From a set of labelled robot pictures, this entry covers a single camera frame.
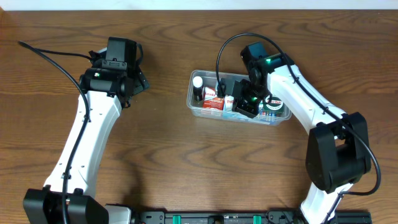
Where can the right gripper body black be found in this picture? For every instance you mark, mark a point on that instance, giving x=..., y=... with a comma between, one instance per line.
x=245, y=107

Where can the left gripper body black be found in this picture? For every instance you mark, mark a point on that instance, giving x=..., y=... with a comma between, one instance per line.
x=140, y=82

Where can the white green medicine box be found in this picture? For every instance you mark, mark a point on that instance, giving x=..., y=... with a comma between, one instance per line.
x=228, y=103

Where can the blue Kool Fever box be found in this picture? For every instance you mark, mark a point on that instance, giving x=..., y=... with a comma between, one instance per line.
x=231, y=115

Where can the dark green round-label box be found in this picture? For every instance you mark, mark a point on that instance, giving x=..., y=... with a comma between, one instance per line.
x=274, y=108

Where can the red snack packet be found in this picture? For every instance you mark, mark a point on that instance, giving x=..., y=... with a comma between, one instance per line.
x=211, y=100

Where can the clear plastic container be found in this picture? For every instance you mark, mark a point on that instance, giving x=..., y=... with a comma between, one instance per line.
x=209, y=80

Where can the black bottle white cap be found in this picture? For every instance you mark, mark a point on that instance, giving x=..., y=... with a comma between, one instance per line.
x=198, y=88

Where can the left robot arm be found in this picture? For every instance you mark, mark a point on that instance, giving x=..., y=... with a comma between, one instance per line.
x=70, y=189

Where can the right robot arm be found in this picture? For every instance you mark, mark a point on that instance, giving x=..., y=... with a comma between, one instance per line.
x=338, y=152

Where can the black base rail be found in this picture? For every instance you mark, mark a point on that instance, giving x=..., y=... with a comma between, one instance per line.
x=217, y=218

